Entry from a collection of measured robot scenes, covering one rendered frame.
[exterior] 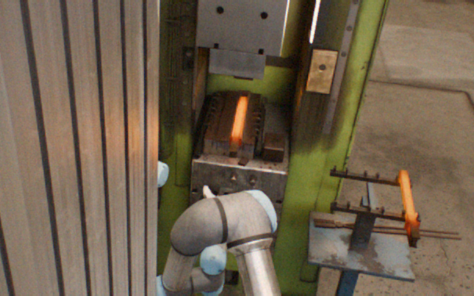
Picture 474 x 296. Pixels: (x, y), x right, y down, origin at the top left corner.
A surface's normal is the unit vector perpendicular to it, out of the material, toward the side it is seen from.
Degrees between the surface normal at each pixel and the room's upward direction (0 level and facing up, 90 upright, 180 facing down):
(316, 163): 90
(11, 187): 90
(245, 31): 90
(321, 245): 0
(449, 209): 0
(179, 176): 90
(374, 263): 0
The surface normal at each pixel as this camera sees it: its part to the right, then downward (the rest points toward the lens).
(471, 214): 0.09, -0.83
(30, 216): 0.93, 0.27
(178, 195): -0.10, 0.54
